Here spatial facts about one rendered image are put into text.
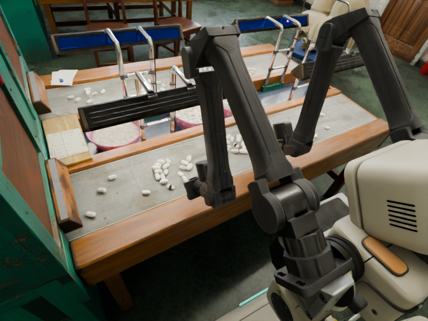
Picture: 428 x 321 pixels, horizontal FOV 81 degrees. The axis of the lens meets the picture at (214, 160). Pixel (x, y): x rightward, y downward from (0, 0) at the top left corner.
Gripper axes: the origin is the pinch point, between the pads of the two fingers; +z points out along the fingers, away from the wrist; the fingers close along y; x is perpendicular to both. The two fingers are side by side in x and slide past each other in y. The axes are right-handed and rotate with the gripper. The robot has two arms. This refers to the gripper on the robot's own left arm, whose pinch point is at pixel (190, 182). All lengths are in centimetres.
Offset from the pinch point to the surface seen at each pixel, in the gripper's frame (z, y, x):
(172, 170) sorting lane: 21.0, -0.8, -2.3
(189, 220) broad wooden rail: -0.3, 4.5, 13.6
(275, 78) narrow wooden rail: 57, -103, -33
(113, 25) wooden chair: 222, -38, -137
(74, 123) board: 51, 31, -34
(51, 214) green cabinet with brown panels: 3.8, 45.2, -5.8
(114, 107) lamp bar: 1.6, 17.5, -32.9
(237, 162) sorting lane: 14.8, -31.1, 3.3
